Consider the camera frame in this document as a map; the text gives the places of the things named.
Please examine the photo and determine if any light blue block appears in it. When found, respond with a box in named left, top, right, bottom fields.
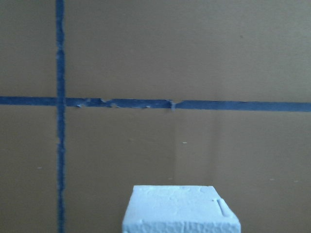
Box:
left=122, top=185, right=241, bottom=233

